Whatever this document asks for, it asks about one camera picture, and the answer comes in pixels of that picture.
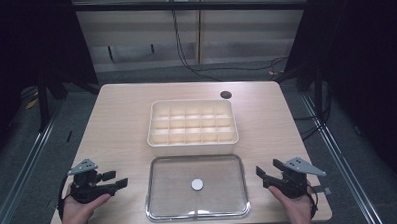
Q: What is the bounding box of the clear lid with white knob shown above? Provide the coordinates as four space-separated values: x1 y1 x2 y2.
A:
143 152 252 224

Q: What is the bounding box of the person's right hand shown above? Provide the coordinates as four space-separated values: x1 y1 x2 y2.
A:
267 183 314 224

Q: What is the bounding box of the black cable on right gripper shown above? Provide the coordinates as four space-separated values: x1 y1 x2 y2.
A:
306 183 320 220

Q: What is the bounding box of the dark curtain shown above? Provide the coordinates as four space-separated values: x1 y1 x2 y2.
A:
0 0 102 167
281 0 397 200

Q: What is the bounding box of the person's left hand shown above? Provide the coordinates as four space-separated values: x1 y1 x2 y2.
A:
56 190 113 224

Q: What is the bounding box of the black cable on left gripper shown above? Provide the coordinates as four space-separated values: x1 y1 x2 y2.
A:
56 171 75 221

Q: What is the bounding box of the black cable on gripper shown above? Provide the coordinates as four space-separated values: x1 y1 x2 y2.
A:
56 171 75 221
306 183 320 220

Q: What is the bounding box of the black floor cables bundle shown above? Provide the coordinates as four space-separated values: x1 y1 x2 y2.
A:
291 85 334 143

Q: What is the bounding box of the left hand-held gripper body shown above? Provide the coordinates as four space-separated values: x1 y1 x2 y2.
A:
67 157 118 205

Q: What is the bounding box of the metal floor rail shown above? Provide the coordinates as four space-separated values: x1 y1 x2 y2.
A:
0 108 66 224
300 90 387 224

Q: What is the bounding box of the black horizontal frame bar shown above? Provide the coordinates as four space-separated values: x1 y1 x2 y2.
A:
72 0 315 18

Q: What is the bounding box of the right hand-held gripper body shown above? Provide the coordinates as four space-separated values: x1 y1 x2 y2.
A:
261 156 329 201

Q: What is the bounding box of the long black wall cable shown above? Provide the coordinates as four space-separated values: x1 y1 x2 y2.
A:
170 5 290 84

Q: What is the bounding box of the black metal stand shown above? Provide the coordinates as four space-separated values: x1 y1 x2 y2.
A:
35 75 52 134

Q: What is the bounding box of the white compartment storage box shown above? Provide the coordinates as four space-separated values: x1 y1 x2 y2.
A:
145 97 240 159

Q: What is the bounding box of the yellow object on floor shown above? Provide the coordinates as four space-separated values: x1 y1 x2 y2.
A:
24 97 40 111

